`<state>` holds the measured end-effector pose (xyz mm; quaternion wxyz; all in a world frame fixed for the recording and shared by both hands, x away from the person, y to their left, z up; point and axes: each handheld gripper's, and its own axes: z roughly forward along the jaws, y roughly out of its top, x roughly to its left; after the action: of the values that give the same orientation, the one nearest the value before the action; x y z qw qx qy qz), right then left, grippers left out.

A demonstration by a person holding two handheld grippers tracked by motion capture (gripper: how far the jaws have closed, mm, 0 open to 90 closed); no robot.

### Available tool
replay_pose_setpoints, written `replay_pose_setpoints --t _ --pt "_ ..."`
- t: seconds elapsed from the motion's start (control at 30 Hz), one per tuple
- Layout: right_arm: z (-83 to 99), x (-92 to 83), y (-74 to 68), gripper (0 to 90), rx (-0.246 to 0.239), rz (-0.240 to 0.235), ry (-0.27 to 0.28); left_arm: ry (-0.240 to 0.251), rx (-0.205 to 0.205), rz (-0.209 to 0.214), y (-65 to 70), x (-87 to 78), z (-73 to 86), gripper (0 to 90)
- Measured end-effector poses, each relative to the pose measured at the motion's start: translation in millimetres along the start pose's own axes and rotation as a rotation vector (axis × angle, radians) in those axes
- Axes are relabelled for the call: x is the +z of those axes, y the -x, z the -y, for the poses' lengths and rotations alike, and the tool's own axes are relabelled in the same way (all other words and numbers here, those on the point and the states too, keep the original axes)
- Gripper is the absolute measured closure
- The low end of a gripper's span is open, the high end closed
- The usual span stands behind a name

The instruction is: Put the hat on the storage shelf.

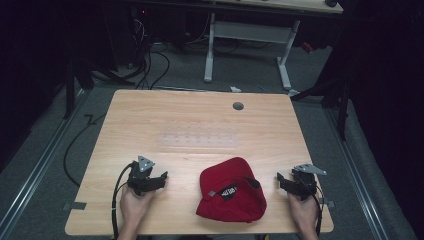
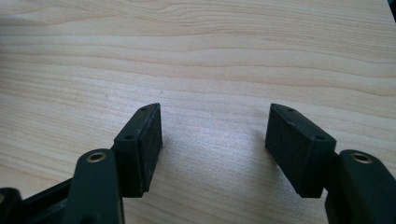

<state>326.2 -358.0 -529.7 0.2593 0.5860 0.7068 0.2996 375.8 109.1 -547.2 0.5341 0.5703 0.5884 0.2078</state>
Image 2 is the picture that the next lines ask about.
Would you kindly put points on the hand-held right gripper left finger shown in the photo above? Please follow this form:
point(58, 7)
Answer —
point(137, 155)

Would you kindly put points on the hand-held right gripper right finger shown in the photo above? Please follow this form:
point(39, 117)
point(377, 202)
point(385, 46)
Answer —
point(295, 149)

